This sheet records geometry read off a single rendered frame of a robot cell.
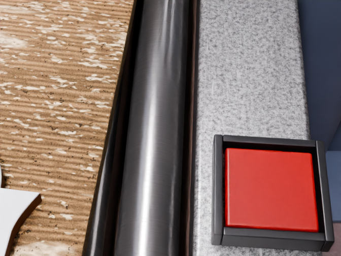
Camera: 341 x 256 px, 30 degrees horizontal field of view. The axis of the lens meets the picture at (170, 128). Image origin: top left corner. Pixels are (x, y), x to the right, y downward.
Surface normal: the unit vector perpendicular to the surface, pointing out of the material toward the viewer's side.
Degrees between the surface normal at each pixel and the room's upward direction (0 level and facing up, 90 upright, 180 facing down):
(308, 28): 90
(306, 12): 90
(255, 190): 0
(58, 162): 0
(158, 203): 14
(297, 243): 90
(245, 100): 0
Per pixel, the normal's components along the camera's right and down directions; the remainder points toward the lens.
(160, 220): 0.42, -0.50
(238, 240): -0.04, 0.82
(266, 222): 0.04, -0.57
